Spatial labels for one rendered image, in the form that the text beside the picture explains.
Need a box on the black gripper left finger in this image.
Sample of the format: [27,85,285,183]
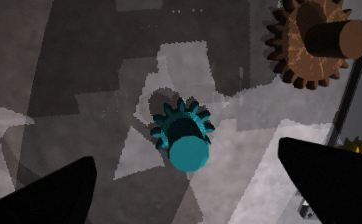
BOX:
[0,156,97,224]

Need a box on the dark teal gear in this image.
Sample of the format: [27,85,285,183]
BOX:
[150,97,215,172]

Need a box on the yellow gear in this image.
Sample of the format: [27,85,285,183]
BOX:
[336,140,362,153]

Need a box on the brown gear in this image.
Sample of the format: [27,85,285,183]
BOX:
[265,0,362,90]

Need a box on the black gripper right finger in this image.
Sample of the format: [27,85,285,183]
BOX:
[277,137,362,224]

